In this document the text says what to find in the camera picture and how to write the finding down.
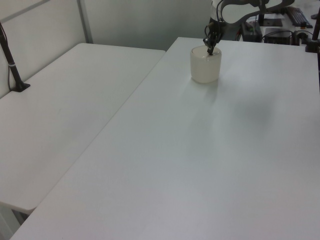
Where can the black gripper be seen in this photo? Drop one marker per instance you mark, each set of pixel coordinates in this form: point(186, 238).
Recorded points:
point(215, 35)

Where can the cream lidded trash bin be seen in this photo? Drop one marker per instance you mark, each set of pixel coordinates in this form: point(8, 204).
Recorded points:
point(205, 67)

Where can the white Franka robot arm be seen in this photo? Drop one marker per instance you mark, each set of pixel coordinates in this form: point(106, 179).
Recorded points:
point(240, 11)

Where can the black box with green lights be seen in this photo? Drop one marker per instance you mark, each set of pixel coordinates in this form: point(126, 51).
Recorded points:
point(252, 32)

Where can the black monitor stand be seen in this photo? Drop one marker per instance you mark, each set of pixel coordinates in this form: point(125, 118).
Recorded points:
point(271, 23)

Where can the dark flat electronics unit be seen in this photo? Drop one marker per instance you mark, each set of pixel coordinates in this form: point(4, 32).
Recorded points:
point(278, 36)

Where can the black keyboard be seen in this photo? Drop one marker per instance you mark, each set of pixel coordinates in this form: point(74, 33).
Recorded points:
point(300, 17)

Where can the white side table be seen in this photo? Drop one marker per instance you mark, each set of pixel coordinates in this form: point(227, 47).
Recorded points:
point(62, 105)

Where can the black clamp mount pole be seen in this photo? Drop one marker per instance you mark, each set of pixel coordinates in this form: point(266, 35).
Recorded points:
point(313, 42)

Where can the grey metal partition post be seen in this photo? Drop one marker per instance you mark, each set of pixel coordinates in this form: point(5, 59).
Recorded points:
point(85, 22)

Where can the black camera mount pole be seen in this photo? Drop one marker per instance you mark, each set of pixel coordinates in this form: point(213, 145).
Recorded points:
point(12, 67)

